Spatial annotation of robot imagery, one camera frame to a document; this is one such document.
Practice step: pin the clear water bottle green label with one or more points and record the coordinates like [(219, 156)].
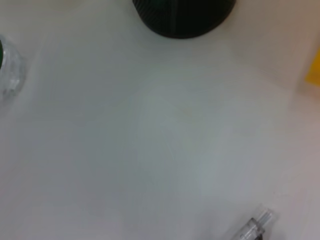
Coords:
[(11, 70)]

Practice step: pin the silver retractable pen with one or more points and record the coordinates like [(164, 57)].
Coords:
[(252, 227)]

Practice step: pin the yellow plastic bin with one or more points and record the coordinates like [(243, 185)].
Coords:
[(313, 70)]

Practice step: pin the black mesh pen holder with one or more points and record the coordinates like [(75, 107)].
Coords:
[(185, 17)]

